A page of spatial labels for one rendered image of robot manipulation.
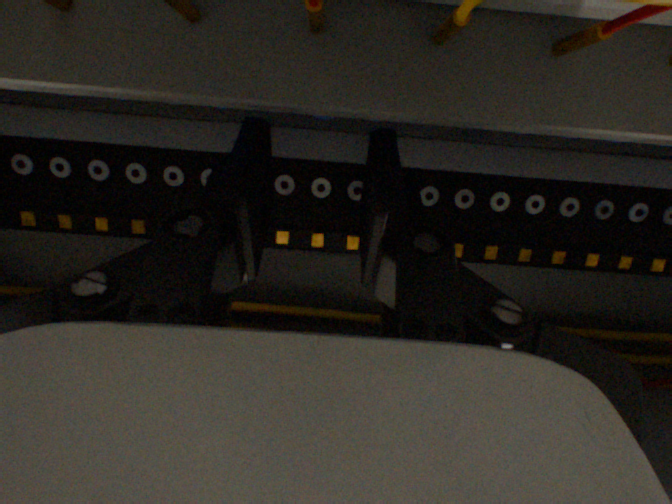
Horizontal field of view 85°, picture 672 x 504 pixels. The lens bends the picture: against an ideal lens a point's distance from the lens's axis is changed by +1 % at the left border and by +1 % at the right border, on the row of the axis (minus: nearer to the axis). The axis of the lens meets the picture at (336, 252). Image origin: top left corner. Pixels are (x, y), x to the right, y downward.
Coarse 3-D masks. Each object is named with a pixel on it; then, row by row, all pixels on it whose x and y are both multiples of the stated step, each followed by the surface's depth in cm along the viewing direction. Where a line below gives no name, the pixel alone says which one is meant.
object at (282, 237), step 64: (0, 192) 21; (64, 192) 21; (128, 192) 21; (192, 192) 21; (448, 192) 21; (512, 192) 21; (576, 192) 21; (640, 192) 21; (512, 256) 22; (576, 256) 22; (640, 256) 22
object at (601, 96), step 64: (0, 0) 6; (64, 0) 6; (128, 0) 6; (192, 0) 6; (256, 0) 6; (320, 0) 5; (384, 0) 6; (640, 0) 5; (0, 64) 6; (64, 64) 6; (128, 64) 6; (192, 64) 6; (256, 64) 6; (320, 64) 6; (384, 64) 6; (448, 64) 6; (512, 64) 6; (576, 64) 6; (640, 64) 6; (512, 128) 7; (576, 128) 7; (640, 128) 7
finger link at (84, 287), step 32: (256, 128) 10; (224, 160) 10; (256, 160) 9; (224, 192) 8; (256, 192) 10; (224, 224) 9; (256, 224) 10; (128, 256) 8; (224, 256) 8; (256, 256) 10; (64, 288) 7; (96, 288) 7; (128, 288) 7; (224, 288) 9; (96, 320) 7
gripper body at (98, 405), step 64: (0, 384) 5; (64, 384) 5; (128, 384) 5; (192, 384) 5; (256, 384) 5; (320, 384) 5; (384, 384) 5; (448, 384) 5; (512, 384) 5; (576, 384) 5; (0, 448) 4; (64, 448) 4; (128, 448) 4; (192, 448) 4; (256, 448) 4; (320, 448) 4; (384, 448) 4; (448, 448) 4; (512, 448) 5; (576, 448) 5; (640, 448) 5
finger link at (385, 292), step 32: (384, 128) 11; (384, 160) 10; (384, 192) 9; (416, 192) 10; (384, 224) 9; (384, 256) 9; (384, 288) 9; (480, 288) 8; (480, 320) 7; (512, 320) 7
